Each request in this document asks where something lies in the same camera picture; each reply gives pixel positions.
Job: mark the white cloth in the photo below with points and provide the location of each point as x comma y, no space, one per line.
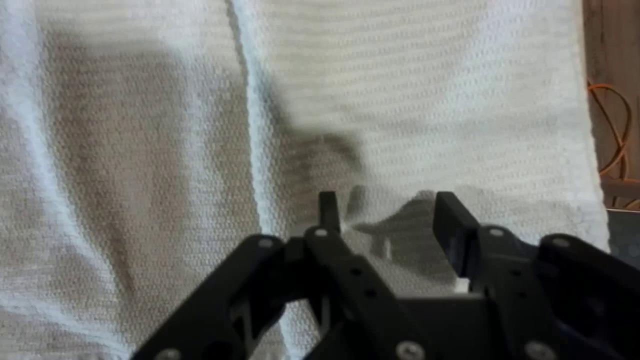
167,132

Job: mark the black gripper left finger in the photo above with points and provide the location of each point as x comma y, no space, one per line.
227,300

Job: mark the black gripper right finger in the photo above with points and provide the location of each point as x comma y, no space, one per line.
567,300

